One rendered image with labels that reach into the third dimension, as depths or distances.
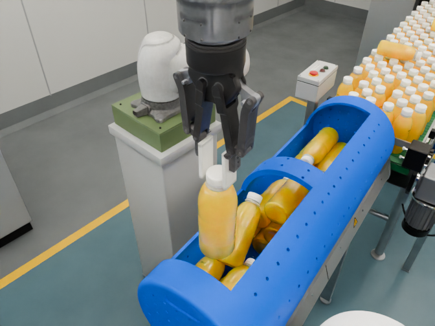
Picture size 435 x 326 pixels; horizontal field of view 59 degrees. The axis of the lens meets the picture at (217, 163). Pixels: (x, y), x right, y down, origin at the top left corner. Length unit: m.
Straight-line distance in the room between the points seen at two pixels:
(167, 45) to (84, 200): 1.66
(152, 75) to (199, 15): 0.93
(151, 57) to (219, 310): 0.89
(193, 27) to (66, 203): 2.41
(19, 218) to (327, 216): 1.98
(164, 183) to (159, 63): 0.44
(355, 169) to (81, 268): 1.73
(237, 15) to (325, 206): 0.60
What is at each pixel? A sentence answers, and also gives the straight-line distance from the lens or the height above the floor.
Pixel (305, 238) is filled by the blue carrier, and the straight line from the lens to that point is 0.86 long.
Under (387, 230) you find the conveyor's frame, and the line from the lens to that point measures 2.31.
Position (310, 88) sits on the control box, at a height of 1.06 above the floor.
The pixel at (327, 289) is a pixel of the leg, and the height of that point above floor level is 0.13.
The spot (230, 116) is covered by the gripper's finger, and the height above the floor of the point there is 1.56.
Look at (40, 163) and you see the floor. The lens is 3.21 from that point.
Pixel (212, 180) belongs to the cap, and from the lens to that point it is 0.59.
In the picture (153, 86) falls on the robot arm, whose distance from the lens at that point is 1.37.
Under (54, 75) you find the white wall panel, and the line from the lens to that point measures 3.75.
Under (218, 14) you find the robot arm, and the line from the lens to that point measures 0.43.
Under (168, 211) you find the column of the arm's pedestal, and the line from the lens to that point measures 1.57.
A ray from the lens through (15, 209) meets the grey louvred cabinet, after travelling 2.51.
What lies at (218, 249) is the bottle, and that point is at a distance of 0.70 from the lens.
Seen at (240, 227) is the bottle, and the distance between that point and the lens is 0.93.
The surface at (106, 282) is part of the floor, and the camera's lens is 2.29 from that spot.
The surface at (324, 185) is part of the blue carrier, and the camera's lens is 0.96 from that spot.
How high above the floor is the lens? 1.84
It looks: 39 degrees down
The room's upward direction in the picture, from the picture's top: straight up
